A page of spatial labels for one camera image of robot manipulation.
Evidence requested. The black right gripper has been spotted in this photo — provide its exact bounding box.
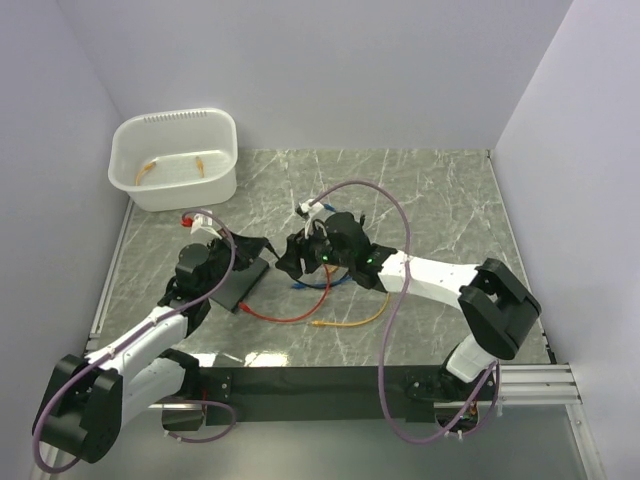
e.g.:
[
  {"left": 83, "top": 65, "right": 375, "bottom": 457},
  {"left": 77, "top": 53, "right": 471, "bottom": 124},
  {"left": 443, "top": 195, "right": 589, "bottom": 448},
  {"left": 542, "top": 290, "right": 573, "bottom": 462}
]
[{"left": 275, "top": 218, "right": 353, "bottom": 280}]

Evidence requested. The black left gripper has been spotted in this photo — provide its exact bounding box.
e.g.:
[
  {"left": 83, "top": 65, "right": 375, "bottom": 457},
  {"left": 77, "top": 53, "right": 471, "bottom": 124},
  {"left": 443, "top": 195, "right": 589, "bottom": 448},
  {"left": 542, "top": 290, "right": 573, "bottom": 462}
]
[{"left": 200, "top": 227, "right": 268, "bottom": 297}]

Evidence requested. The black network switch box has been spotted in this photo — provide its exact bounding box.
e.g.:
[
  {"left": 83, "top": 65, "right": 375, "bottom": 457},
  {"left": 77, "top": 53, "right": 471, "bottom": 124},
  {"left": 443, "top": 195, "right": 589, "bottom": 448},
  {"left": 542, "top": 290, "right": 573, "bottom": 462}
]
[{"left": 211, "top": 258, "right": 269, "bottom": 313}]

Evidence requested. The blue ethernet cable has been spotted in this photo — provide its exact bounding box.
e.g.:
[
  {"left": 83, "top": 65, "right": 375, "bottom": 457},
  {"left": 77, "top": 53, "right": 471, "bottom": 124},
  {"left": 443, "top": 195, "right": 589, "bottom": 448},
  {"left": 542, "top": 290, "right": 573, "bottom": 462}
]
[{"left": 289, "top": 202, "right": 359, "bottom": 291}]

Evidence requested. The red ethernet cable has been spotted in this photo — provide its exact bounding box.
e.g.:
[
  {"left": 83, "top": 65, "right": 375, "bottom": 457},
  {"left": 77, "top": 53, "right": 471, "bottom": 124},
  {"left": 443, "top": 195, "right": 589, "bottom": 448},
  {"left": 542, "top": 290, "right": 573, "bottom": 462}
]
[{"left": 238, "top": 264, "right": 336, "bottom": 322}]

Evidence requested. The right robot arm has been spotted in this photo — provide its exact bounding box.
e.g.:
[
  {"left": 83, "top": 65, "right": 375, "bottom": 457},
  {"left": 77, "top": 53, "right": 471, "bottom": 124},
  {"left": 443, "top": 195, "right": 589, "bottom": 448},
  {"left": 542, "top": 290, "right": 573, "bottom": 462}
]
[{"left": 276, "top": 212, "right": 542, "bottom": 399}]

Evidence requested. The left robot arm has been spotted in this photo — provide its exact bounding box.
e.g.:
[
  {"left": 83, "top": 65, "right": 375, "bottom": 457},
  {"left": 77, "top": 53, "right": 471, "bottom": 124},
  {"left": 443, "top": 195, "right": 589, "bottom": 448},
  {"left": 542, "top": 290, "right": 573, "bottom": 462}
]
[{"left": 32, "top": 233, "right": 271, "bottom": 466}]

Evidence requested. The white plastic tub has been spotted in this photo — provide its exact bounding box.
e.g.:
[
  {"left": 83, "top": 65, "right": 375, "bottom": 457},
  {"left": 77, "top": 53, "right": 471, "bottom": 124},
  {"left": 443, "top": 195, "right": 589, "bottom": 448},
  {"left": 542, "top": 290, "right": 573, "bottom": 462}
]
[{"left": 108, "top": 108, "right": 238, "bottom": 212}]

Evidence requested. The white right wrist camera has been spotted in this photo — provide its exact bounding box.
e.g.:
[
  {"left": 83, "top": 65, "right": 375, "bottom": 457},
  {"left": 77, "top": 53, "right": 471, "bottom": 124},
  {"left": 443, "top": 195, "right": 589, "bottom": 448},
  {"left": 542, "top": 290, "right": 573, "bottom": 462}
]
[{"left": 295, "top": 199, "right": 326, "bottom": 239}]

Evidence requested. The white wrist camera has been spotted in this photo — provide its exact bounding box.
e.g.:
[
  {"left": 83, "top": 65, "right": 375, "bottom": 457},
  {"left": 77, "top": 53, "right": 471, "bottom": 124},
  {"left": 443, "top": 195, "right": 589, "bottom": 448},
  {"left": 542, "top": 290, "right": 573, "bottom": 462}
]
[
  {"left": 181, "top": 214, "right": 221, "bottom": 239},
  {"left": 295, "top": 199, "right": 326, "bottom": 239}
]

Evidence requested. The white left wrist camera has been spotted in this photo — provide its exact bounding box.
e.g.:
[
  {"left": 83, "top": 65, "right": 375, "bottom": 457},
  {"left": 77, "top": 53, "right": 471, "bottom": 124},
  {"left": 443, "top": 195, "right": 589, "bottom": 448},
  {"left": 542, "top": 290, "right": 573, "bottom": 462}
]
[{"left": 181, "top": 214, "right": 221, "bottom": 239}]

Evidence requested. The yellow ethernet cable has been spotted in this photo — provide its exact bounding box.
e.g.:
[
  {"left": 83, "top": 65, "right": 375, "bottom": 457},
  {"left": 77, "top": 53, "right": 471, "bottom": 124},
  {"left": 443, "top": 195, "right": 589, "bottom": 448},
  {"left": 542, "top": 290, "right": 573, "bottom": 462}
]
[{"left": 310, "top": 292, "right": 391, "bottom": 329}]

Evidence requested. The orange cable in tub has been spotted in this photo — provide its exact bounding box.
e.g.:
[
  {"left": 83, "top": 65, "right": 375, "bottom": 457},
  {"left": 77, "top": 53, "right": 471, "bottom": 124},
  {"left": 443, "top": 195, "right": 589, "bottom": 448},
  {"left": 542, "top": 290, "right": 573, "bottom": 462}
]
[{"left": 133, "top": 155, "right": 207, "bottom": 187}]

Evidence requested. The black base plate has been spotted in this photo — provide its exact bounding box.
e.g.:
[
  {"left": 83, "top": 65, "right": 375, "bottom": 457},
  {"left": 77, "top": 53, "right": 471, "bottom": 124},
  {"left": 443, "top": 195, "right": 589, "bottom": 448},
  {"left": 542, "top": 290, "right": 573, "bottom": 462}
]
[{"left": 139, "top": 365, "right": 501, "bottom": 427}]

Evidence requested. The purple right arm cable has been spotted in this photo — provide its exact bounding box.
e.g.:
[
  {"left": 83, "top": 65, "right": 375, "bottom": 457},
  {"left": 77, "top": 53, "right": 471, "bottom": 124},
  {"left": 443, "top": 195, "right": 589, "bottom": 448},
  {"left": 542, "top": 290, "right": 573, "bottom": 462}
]
[{"left": 305, "top": 179, "right": 501, "bottom": 445}]

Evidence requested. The aluminium rail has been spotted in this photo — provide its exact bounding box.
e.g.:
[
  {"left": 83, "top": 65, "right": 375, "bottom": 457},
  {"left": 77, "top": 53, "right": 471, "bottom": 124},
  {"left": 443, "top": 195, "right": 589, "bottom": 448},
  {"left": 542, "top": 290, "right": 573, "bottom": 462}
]
[{"left": 53, "top": 363, "right": 584, "bottom": 410}]

